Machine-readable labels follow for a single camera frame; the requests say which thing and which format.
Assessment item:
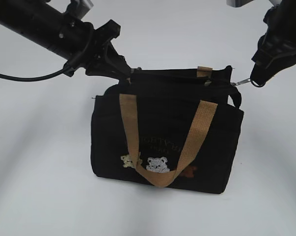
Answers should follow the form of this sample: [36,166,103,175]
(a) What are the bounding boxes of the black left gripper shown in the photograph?
[63,20,132,78]

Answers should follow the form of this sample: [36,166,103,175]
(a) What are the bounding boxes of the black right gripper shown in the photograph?
[250,23,296,86]

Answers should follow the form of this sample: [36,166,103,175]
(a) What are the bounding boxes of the silver zipper pull with ring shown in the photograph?
[230,78,266,88]

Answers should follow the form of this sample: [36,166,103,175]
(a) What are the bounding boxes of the black canvas tote bag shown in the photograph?
[90,66,244,194]

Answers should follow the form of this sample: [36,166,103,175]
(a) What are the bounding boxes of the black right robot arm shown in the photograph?
[250,0,296,88]

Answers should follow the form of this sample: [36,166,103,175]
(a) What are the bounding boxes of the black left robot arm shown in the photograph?
[0,0,134,82]

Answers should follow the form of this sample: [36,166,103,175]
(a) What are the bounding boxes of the black cable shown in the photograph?
[0,23,94,82]

